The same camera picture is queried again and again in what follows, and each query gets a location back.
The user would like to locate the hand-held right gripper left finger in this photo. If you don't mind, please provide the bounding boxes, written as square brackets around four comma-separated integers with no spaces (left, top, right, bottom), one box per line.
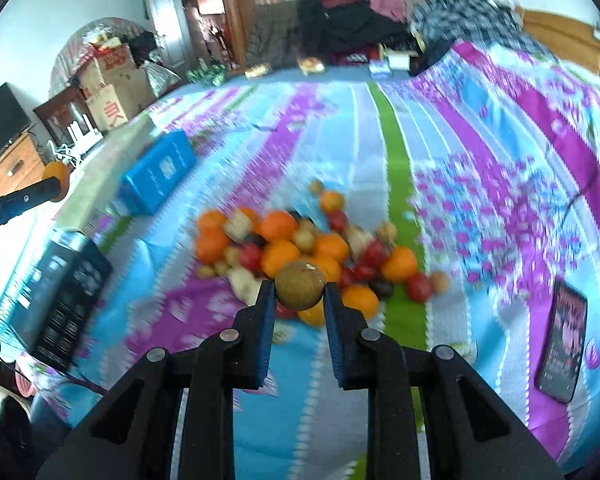
[37,280,278,480]

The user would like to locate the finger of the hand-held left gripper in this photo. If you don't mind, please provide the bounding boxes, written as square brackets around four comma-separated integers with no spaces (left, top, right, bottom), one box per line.
[0,177,67,215]

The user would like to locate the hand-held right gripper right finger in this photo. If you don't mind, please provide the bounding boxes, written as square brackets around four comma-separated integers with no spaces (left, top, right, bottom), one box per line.
[324,282,563,480]

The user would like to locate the round orange mandarin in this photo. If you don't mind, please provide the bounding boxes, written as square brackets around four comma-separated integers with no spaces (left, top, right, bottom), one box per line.
[41,160,72,203]

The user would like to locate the pale sugarcane piece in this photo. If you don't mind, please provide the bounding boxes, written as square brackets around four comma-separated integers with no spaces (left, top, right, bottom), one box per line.
[223,210,255,242]
[227,267,263,306]
[344,227,376,261]

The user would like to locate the round brown longan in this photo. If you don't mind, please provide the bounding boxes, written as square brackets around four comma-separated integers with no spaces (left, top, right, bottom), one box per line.
[274,260,327,312]

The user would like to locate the wooden television cabinet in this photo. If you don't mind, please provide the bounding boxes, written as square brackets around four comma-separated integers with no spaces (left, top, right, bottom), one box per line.
[0,132,48,208]

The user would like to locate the white router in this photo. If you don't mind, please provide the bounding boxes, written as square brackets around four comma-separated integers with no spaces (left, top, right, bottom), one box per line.
[65,120,103,153]

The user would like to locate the black television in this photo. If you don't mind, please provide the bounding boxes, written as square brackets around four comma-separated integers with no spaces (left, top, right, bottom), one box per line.
[0,82,32,176]

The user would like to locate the pale green long box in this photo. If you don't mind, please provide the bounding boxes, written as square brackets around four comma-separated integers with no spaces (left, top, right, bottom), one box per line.
[55,115,156,233]

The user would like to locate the pile of orange mandarins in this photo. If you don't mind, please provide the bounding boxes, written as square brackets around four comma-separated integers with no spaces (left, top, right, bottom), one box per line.
[194,189,420,328]

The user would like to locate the black printed box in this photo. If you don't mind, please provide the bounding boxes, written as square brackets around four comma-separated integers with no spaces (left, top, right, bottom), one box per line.
[0,227,113,373]

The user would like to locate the small brown cardboard box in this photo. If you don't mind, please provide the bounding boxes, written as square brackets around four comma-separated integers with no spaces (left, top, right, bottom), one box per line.
[82,82,131,133]

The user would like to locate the blue cardboard box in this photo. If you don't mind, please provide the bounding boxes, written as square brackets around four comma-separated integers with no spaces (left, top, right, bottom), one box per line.
[117,130,198,216]

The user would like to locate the large brown cardboard box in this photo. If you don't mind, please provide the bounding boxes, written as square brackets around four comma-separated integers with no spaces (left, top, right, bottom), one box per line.
[77,45,153,106]

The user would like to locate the patterned dome cover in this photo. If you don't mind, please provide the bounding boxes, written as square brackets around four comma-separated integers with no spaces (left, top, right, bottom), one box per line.
[47,17,153,101]

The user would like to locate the silver foil bag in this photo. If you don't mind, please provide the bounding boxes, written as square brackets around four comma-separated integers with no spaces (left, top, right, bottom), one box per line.
[142,62,183,98]

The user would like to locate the green snack packets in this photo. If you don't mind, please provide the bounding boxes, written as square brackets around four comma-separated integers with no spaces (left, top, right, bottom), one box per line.
[186,62,228,86]

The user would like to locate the black smartphone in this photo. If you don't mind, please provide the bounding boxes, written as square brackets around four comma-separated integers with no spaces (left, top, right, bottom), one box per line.
[534,276,590,405]

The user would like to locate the grey room door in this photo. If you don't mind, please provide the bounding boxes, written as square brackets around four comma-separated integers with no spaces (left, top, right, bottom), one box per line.
[142,0,191,71]

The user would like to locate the floral striped bed sheet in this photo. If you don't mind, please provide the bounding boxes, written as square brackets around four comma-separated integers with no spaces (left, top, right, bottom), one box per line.
[10,40,600,480]

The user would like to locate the orange snack packet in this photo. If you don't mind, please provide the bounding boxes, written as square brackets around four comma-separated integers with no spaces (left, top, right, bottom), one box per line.
[297,56,327,76]

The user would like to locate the dark plaid cloth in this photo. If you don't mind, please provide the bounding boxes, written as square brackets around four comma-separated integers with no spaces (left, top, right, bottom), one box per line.
[245,0,306,68]

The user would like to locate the black bag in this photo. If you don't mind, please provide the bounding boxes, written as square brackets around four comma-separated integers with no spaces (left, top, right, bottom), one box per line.
[410,37,456,78]

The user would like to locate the black jacket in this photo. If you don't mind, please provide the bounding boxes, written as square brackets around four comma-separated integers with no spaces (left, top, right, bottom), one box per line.
[297,0,416,56]

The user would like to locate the black and white plaid shirt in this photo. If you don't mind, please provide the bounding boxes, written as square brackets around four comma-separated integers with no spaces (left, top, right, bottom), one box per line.
[407,0,556,53]

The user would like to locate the wooden headboard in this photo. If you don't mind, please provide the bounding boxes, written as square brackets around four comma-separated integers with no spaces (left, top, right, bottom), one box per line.
[517,7,600,91]

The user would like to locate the dark wooden frame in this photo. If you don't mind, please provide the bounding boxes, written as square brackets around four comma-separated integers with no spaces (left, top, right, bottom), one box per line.
[32,85,88,148]

